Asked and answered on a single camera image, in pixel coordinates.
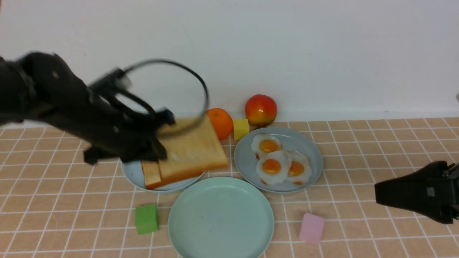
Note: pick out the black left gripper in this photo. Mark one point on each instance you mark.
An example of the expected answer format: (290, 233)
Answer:
(93, 113)

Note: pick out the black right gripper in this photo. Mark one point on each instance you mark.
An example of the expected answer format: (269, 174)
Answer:
(432, 191)

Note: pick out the toast slice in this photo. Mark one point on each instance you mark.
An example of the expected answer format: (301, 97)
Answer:
(192, 153)
(151, 173)

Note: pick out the fried egg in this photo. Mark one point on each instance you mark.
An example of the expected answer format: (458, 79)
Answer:
(263, 143)
(273, 169)
(300, 170)

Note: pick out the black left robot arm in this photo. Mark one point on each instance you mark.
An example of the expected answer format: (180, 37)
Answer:
(18, 93)

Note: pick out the light blue plate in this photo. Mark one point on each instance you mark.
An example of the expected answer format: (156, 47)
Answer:
(134, 173)

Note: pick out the orange fruit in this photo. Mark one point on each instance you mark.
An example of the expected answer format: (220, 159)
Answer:
(221, 122)

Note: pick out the yellow block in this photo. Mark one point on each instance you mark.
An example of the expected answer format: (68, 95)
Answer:
(241, 127)

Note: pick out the green cube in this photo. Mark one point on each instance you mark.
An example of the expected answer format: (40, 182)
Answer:
(146, 219)

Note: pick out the mint green plate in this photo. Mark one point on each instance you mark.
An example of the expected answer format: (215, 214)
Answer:
(221, 217)

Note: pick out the red yellow apple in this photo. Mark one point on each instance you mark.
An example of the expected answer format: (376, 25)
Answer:
(261, 110)

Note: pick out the orange checkered tablecloth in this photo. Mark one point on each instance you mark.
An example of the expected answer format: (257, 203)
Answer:
(53, 205)

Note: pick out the pink cube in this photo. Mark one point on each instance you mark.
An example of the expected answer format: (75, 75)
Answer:
(311, 229)

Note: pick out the grey-blue plate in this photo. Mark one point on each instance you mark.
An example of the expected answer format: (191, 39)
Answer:
(246, 161)

